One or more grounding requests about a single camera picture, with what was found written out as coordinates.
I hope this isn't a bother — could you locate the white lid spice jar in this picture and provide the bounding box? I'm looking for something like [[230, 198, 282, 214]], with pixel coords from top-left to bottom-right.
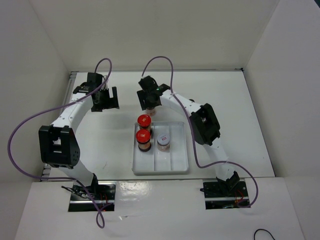
[[157, 133, 171, 152], [145, 107, 157, 117]]

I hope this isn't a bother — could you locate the red lid chili jar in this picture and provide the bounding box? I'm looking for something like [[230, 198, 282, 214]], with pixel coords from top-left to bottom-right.
[[135, 129, 151, 152], [137, 114, 152, 134]]

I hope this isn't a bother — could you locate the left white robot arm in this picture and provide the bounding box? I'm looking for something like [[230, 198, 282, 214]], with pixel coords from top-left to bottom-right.
[[38, 72, 119, 200]]

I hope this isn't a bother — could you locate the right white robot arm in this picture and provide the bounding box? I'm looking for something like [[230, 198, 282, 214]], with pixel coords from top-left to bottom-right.
[[137, 76, 227, 162]]

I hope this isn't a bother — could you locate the white divided tray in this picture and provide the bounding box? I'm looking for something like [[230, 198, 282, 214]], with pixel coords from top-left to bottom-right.
[[132, 121, 189, 176]]

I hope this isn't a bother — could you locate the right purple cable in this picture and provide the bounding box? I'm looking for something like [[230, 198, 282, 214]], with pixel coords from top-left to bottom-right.
[[142, 55, 260, 209]]

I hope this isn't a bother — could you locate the purple cable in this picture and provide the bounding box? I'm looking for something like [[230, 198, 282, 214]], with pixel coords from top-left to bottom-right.
[[142, 55, 260, 209], [7, 57, 113, 229]]

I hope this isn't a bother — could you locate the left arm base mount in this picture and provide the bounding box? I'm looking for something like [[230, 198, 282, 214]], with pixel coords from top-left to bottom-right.
[[61, 182, 116, 212]]

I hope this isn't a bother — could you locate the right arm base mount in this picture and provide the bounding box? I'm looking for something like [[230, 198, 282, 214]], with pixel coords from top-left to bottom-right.
[[200, 180, 251, 210]]

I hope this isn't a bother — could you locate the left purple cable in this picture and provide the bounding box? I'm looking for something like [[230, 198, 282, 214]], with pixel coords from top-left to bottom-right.
[[7, 57, 113, 229]]

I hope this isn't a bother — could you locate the black cable on floor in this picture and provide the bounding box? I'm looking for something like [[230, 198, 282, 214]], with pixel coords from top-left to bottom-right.
[[254, 228, 276, 240]]

